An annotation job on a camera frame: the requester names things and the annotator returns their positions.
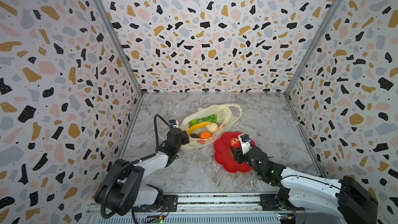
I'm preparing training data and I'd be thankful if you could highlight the red apple toy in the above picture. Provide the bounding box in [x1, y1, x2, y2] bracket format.
[230, 138, 241, 149]

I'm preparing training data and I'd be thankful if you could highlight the cream plastic bag orange print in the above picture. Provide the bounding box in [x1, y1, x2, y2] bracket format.
[179, 104, 242, 150]

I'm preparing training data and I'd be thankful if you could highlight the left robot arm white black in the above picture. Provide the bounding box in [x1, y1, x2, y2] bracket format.
[94, 128, 189, 219]

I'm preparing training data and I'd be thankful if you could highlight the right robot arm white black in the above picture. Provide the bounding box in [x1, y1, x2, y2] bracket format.
[231, 143, 378, 224]

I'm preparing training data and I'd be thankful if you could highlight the yellow banana toy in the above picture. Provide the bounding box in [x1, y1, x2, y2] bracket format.
[187, 121, 211, 136]

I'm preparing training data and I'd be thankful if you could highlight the orange fruit toy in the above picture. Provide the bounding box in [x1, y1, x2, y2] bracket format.
[199, 131, 212, 139]

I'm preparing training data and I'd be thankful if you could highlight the lime green bumpy fruit toy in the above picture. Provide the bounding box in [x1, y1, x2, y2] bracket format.
[189, 119, 199, 125]

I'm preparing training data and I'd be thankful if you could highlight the beige bun toy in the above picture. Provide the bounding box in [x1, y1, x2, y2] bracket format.
[205, 122, 218, 134]

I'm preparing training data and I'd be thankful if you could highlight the red flower-shaped plate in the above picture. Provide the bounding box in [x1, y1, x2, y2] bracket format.
[214, 132, 252, 173]

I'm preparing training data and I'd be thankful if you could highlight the green grapes bunch toy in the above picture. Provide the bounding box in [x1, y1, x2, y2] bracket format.
[201, 114, 218, 123]

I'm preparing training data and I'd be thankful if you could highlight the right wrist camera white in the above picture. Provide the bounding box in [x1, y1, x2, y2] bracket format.
[238, 134, 252, 155]

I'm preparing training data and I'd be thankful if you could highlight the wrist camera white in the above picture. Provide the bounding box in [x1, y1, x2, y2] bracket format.
[238, 134, 252, 155]
[169, 119, 179, 128]

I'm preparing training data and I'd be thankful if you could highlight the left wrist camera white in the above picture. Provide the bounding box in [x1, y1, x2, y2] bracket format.
[169, 119, 179, 128]

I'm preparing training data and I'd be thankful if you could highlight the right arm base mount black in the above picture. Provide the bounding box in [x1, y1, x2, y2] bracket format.
[259, 194, 295, 211]

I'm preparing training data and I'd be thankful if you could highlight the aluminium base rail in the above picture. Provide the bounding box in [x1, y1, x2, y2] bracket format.
[85, 192, 311, 224]

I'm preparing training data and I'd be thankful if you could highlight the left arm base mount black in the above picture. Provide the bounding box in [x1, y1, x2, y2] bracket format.
[147, 195, 178, 212]

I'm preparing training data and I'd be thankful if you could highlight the black corrugated cable hose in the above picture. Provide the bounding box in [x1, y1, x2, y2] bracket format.
[100, 114, 173, 219]

